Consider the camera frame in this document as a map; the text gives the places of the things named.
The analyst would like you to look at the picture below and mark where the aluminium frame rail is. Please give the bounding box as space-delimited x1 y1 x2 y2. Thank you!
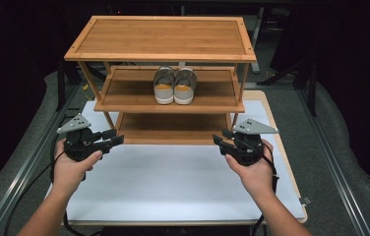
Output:
295 88 370 236
0 85 80 236

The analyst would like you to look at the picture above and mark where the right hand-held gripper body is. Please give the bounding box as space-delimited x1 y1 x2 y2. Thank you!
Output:
232 118 279 167

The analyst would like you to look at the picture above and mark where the wooden three-tier shoe rack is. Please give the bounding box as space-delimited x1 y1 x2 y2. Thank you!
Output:
63 15 258 147

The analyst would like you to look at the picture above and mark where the person's right hand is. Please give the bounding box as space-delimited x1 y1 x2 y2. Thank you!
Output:
224 139 278 198

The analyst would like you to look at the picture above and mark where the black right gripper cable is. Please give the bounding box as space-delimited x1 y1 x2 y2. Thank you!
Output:
251 151 280 236

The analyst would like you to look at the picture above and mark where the person's left hand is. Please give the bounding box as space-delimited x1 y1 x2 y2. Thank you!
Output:
52 139 104 197

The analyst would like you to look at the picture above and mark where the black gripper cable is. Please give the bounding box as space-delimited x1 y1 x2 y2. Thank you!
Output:
50 136 88 236
251 151 280 236

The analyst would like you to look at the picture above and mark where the black floor cable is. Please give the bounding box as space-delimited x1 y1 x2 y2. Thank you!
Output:
3 161 55 236

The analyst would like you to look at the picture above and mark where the white grey sneaker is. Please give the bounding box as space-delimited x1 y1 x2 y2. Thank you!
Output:
153 66 176 106
173 67 198 106

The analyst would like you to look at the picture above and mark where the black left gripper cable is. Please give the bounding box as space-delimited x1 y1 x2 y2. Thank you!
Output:
50 136 88 236

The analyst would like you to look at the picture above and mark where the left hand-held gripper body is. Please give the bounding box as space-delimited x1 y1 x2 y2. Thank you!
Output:
56 113 112 162

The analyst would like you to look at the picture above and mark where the white table mat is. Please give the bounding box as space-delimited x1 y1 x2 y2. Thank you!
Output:
44 99 307 223

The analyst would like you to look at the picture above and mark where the white table leg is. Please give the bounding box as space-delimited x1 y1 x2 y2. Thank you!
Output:
249 7 266 75

